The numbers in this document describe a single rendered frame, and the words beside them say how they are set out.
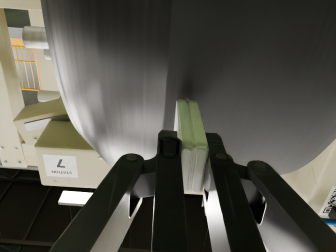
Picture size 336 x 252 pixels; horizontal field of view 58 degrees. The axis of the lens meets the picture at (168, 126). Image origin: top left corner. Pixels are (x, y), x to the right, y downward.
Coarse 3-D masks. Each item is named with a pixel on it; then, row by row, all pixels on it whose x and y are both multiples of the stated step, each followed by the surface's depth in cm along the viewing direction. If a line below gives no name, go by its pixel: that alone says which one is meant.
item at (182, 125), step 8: (176, 104) 21; (184, 104) 21; (176, 112) 20; (184, 112) 19; (176, 120) 20; (184, 120) 18; (176, 128) 19; (184, 128) 17; (184, 136) 16; (184, 144) 16; (192, 144) 16; (184, 152) 16; (192, 152) 16; (184, 160) 16; (192, 160) 16; (184, 168) 16; (184, 176) 16; (184, 184) 16; (184, 192) 17
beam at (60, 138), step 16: (48, 128) 89; (64, 128) 90; (48, 144) 83; (64, 144) 83; (80, 144) 84; (80, 160) 84; (96, 160) 84; (48, 176) 88; (80, 176) 88; (96, 176) 88
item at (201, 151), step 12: (192, 108) 20; (192, 120) 18; (192, 132) 17; (204, 132) 17; (204, 144) 16; (204, 156) 16; (192, 168) 16; (204, 168) 16; (192, 180) 16; (192, 192) 17
